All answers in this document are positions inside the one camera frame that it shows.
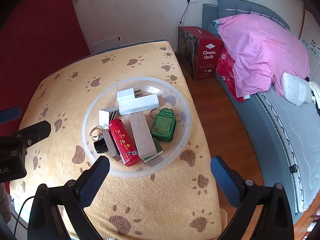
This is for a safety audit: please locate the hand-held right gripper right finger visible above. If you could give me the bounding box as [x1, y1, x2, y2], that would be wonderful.
[210, 155, 295, 240]

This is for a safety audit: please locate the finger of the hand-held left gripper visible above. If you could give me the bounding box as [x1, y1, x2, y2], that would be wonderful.
[11, 120, 52, 155]
[0, 107, 21, 125]

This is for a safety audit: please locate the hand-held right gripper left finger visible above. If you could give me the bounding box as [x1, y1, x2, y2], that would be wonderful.
[28, 155, 110, 240]

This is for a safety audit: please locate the brown wood block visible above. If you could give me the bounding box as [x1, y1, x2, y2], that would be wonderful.
[102, 127, 122, 161]

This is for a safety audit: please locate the red candy tube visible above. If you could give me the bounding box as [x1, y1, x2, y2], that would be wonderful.
[109, 119, 140, 167]

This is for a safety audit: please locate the gold ring keychain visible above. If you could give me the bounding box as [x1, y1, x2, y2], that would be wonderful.
[89, 126, 104, 142]

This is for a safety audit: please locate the light wood block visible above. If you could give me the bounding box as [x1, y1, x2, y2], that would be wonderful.
[129, 114, 157, 159]

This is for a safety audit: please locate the black white striped block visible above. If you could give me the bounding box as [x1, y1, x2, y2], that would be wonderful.
[99, 107, 120, 132]

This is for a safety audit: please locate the green white tile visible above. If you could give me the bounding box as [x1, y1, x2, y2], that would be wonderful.
[142, 137, 164, 162]

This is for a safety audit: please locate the clear plastic bowl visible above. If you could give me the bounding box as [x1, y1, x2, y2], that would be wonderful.
[82, 77, 192, 178]

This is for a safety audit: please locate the green jar-shaped tin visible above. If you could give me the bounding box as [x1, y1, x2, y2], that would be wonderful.
[149, 107, 177, 142]

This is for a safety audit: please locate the long white block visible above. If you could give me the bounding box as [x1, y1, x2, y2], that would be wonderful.
[118, 94, 160, 116]

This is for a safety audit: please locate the white plug adapter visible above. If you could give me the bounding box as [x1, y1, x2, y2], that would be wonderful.
[116, 87, 142, 100]

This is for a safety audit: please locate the yellow paw print blanket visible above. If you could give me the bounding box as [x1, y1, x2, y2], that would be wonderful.
[9, 41, 223, 240]

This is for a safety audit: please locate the grey white mattress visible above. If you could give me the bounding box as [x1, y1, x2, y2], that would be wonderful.
[259, 87, 320, 213]

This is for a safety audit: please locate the red floral cloth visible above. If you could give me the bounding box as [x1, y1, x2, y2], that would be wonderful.
[215, 47, 247, 102]

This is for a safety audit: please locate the white dotted pillow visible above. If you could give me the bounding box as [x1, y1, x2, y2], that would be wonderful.
[281, 72, 313, 107]

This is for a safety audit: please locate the red quilt carton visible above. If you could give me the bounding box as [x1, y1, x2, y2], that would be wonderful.
[178, 26, 223, 81]

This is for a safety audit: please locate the pink dotted quilt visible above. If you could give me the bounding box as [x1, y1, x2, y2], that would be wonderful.
[213, 14, 310, 98]

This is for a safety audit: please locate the thin black cable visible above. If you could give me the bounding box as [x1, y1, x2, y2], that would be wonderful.
[14, 196, 34, 232]

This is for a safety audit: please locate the white wall panel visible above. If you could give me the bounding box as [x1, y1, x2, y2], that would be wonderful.
[91, 36, 121, 54]

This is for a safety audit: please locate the black wall cable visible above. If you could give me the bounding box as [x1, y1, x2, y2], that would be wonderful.
[176, 1, 190, 53]

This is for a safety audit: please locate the grey blue bed frame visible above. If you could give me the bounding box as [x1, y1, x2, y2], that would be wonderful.
[202, 0, 320, 213]

